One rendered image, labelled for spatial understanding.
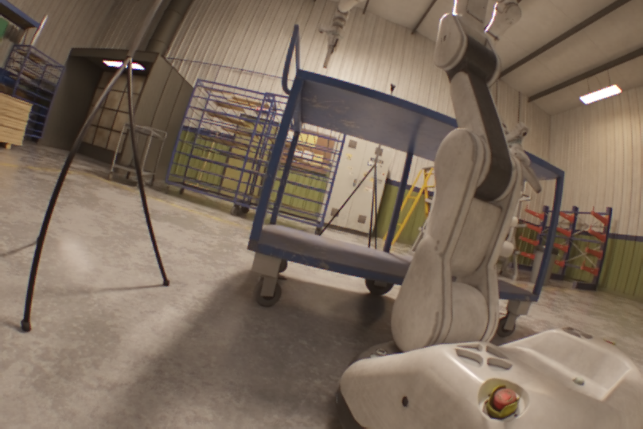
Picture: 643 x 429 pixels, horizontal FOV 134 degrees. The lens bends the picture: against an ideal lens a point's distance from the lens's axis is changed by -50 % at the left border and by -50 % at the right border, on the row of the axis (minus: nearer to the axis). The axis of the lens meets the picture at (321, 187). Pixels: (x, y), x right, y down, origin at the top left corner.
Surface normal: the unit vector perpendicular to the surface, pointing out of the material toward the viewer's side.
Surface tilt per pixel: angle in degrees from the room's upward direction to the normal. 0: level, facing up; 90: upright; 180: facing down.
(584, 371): 74
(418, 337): 92
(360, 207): 90
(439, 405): 90
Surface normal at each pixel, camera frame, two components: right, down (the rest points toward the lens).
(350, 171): 0.07, -0.03
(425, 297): -0.94, -0.26
